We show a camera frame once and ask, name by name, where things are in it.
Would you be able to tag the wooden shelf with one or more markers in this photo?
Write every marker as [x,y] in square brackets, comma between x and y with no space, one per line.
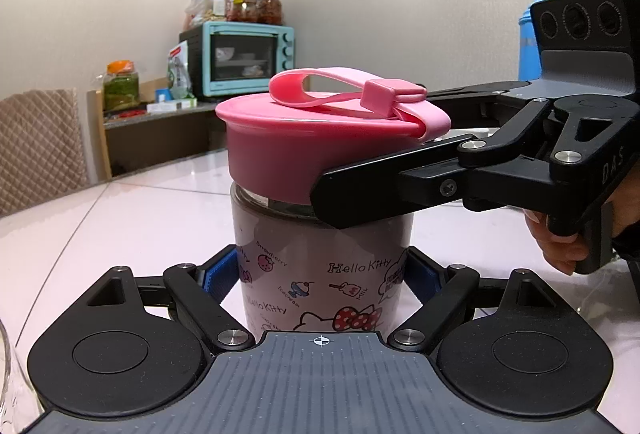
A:
[160,139]

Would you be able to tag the person's right hand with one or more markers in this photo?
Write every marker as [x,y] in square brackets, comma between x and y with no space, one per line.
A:
[552,246]

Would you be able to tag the teal toaster oven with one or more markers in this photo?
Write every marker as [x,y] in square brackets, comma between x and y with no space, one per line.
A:
[240,59]

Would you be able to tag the printed glass bottle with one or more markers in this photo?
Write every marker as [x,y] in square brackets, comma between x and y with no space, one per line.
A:
[320,254]

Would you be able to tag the small blue box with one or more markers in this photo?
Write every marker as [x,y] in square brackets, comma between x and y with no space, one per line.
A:
[162,95]

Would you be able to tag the glass jar with red contents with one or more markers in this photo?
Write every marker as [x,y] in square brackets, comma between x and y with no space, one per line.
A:
[270,9]
[244,12]

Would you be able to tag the glass jar with pale contents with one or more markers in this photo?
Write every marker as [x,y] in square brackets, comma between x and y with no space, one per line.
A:
[215,7]

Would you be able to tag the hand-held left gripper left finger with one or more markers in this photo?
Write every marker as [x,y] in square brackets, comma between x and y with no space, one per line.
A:
[217,276]

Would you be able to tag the blue plastic bottle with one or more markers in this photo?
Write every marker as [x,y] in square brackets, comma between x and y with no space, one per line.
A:
[530,44]

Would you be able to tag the green pickle jar orange lid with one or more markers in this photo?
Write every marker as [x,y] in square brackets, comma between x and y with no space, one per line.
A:
[121,89]

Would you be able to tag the quilted chair back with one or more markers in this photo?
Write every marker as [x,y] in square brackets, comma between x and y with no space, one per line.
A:
[40,149]

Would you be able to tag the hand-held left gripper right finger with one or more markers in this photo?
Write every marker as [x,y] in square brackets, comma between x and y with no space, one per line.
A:
[422,276]

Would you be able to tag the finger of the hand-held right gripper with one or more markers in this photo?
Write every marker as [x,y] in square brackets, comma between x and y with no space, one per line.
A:
[380,184]
[480,92]

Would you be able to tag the flat white box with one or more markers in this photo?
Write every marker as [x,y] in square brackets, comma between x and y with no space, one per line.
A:
[172,106]

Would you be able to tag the green and white snack bag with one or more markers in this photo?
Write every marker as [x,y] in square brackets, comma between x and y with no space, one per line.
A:
[179,74]

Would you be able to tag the clear glass bowl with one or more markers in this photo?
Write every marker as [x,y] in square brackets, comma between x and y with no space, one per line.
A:
[7,379]

